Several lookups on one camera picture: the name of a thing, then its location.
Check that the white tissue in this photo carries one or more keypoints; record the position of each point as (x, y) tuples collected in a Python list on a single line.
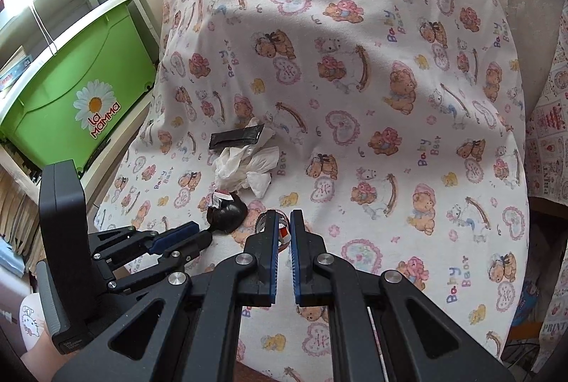
[(239, 167)]

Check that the teddy bear print bedsheet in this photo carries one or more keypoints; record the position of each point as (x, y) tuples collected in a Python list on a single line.
[(355, 54)]

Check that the green plastic storage box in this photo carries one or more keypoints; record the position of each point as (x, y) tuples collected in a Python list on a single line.
[(53, 76)]

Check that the blue printed cloth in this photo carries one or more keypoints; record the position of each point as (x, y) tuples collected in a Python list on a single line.
[(528, 302)]

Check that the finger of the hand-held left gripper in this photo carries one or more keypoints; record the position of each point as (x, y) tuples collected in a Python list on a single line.
[(191, 248), (177, 233)]

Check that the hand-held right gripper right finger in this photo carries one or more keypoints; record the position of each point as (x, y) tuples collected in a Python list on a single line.
[(298, 275)]

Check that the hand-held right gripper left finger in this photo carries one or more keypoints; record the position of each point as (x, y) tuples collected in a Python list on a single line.
[(270, 275)]

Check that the red and white wrapper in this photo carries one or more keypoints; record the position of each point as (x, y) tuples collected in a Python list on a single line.
[(284, 236)]

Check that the white cartoon print cloth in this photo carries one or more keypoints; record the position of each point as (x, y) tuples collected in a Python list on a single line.
[(32, 315)]

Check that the white red patterned cloth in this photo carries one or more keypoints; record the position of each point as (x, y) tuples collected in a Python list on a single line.
[(548, 151)]

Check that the black wrapper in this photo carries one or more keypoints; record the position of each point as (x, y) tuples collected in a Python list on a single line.
[(235, 137)]

